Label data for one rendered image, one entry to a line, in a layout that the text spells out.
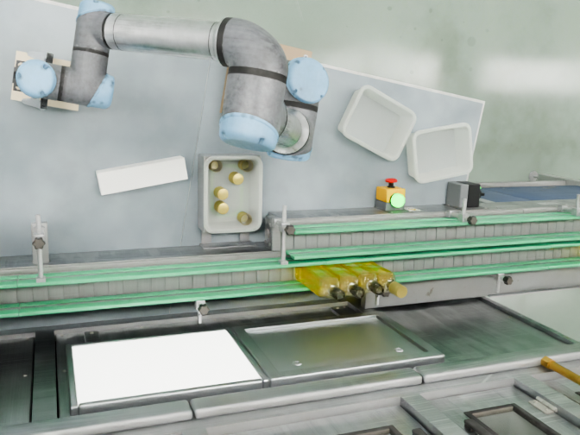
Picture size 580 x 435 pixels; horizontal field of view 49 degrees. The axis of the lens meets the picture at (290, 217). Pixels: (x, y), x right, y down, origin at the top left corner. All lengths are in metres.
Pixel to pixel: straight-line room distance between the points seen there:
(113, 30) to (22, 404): 0.82
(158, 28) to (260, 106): 0.28
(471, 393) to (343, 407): 0.33
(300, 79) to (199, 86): 0.37
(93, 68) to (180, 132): 0.51
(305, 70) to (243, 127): 0.46
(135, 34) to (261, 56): 0.29
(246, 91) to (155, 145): 0.69
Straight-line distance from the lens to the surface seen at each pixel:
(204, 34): 1.29
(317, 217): 1.89
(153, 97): 1.85
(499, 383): 1.66
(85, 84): 1.42
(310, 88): 1.62
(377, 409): 1.48
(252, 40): 1.23
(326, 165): 2.02
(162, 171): 1.80
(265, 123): 1.21
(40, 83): 1.40
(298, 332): 1.76
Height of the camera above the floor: 2.58
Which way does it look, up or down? 66 degrees down
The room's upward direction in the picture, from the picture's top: 119 degrees clockwise
